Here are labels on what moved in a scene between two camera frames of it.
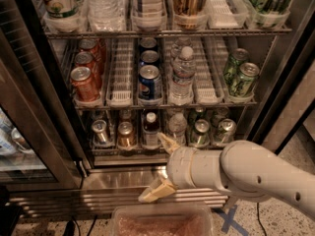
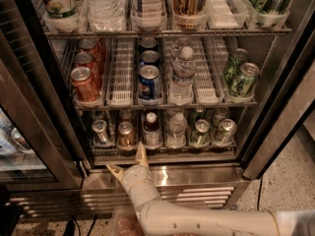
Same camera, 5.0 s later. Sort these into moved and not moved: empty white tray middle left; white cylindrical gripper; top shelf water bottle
Moved: white cylindrical gripper
Not moved: empty white tray middle left; top shelf water bottle
